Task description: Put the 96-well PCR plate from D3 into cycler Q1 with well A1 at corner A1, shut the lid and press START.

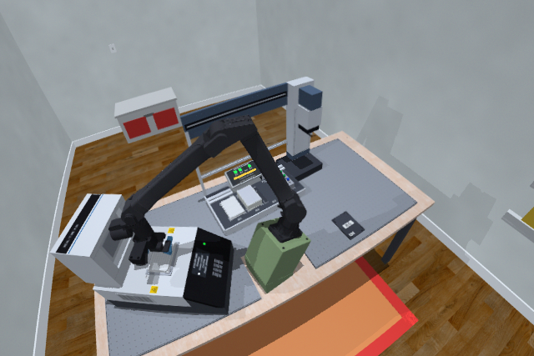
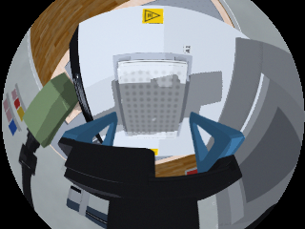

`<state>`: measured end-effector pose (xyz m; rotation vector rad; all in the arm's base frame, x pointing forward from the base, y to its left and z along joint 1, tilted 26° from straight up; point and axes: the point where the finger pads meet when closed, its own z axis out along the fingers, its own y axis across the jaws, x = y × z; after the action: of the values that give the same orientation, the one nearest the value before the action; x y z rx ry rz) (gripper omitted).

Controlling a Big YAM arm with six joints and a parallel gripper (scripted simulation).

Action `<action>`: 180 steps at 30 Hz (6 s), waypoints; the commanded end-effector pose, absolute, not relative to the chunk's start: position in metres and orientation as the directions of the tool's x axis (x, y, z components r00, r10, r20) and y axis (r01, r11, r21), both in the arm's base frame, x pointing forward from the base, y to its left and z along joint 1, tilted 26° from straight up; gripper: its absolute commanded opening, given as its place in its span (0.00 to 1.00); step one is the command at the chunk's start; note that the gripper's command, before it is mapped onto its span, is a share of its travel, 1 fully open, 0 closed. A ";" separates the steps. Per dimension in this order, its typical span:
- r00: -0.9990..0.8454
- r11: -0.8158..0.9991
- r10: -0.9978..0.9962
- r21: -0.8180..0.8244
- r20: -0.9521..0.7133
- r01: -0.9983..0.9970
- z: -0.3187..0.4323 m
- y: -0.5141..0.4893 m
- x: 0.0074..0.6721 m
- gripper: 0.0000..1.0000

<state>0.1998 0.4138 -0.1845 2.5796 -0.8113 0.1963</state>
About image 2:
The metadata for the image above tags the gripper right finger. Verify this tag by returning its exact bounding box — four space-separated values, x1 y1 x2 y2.
189 112 245 173

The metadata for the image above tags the white lab instrument with black keypad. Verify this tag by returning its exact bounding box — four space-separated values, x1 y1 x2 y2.
69 6 305 229

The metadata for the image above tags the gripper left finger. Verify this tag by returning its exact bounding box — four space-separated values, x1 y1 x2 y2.
62 112 118 146

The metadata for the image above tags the white well plate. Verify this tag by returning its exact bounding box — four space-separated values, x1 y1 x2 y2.
117 59 188 139

